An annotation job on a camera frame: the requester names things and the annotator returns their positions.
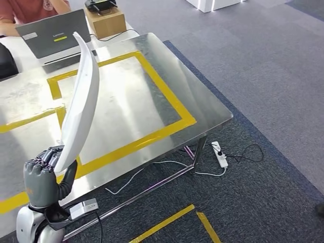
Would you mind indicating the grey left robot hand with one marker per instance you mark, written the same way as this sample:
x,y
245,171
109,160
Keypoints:
x,y
40,187

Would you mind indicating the white curved panel part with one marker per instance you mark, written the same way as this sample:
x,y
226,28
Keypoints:
x,y
81,100

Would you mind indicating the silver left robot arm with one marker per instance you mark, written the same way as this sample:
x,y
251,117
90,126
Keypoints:
x,y
28,224

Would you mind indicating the steel workbench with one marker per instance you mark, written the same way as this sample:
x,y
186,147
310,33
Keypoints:
x,y
126,110

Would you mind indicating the black bag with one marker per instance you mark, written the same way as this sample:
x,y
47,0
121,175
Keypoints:
x,y
7,63

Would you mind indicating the grey laptop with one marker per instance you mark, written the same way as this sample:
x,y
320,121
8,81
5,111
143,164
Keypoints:
x,y
55,33

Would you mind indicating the yellow floor tape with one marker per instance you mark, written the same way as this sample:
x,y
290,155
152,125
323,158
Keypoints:
x,y
165,222

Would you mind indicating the brown cardboard box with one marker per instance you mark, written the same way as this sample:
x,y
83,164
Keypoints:
x,y
106,25

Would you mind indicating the yellow tape outline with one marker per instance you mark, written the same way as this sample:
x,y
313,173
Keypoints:
x,y
166,90

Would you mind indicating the black electronic device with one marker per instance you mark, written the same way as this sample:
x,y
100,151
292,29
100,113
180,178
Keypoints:
x,y
101,5

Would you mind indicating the white power strip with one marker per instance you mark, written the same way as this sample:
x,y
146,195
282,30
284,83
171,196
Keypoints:
x,y
223,162

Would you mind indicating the white display plinth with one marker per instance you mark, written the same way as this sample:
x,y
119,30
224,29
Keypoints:
x,y
215,4

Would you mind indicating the black camera bracket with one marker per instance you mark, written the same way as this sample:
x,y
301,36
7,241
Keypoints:
x,y
55,218

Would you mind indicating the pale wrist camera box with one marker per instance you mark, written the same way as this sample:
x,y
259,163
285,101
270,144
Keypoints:
x,y
83,208

